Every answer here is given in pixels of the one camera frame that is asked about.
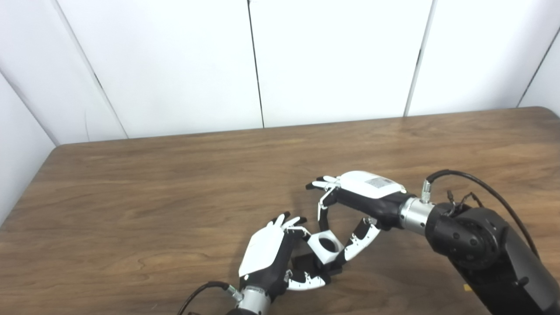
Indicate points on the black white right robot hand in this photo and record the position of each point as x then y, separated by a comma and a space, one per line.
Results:
367, 192

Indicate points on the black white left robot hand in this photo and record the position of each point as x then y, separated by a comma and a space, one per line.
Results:
262, 249

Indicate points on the black peg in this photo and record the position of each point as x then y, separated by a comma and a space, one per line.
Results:
304, 262

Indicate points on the white square piece with hole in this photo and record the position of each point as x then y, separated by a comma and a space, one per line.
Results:
323, 257

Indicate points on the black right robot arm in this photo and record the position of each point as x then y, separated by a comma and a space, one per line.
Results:
481, 249

